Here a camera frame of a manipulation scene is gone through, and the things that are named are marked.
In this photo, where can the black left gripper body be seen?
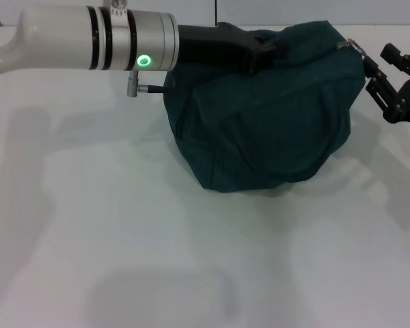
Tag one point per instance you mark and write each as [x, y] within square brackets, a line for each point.
[215, 44]

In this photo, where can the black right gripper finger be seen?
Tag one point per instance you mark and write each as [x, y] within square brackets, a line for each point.
[382, 89]
[403, 61]

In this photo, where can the dark teal insulated lunch bag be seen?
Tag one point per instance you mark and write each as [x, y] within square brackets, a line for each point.
[259, 130]

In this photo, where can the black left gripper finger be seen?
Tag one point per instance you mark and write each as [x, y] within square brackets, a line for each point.
[266, 45]

